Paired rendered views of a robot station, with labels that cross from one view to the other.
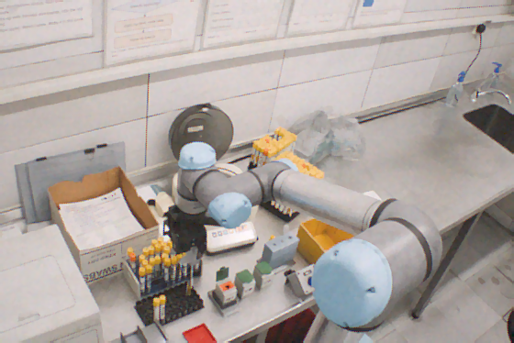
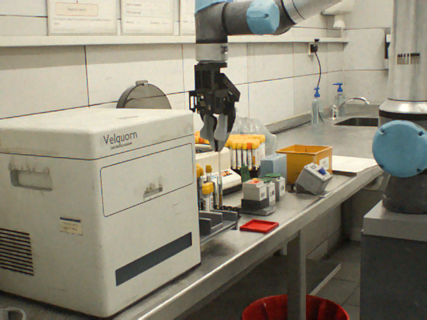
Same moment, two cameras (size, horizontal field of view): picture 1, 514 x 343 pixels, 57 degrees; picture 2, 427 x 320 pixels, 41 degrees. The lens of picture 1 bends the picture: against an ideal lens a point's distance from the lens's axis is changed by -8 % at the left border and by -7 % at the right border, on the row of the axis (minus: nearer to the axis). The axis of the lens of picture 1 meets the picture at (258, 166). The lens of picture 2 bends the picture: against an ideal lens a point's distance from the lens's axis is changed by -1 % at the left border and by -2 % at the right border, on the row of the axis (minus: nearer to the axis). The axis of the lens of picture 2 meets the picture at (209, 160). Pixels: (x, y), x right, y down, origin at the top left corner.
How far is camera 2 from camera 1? 1.05 m
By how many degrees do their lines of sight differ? 31
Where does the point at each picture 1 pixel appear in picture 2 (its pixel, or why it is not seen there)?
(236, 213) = (273, 9)
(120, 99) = (65, 78)
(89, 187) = not seen: hidden behind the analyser
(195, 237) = (225, 93)
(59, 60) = (9, 17)
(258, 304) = (287, 205)
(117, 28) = not seen: outside the picture
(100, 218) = not seen: hidden behind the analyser
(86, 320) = (185, 121)
